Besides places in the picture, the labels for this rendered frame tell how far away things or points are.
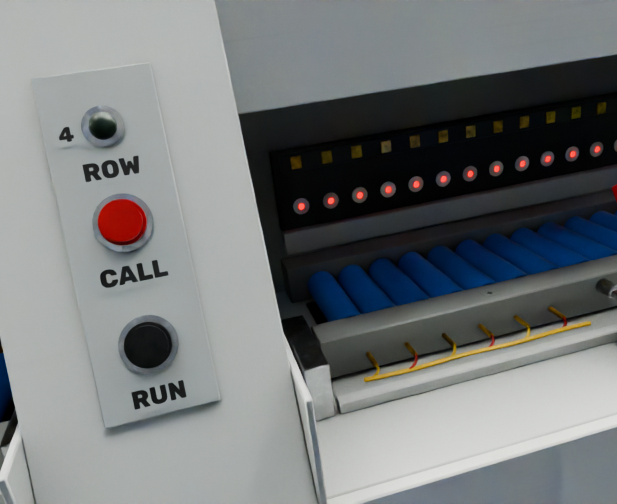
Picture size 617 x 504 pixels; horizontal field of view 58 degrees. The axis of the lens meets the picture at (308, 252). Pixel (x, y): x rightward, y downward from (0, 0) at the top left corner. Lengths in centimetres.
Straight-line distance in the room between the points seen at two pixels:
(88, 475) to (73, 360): 4
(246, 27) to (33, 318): 13
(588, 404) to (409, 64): 16
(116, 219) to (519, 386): 19
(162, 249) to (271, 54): 9
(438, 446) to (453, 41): 17
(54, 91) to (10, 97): 1
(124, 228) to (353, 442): 13
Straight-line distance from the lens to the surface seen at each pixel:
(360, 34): 24
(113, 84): 21
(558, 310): 33
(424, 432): 26
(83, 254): 21
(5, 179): 22
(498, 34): 27
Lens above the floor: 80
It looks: level
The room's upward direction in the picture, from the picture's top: 12 degrees counter-clockwise
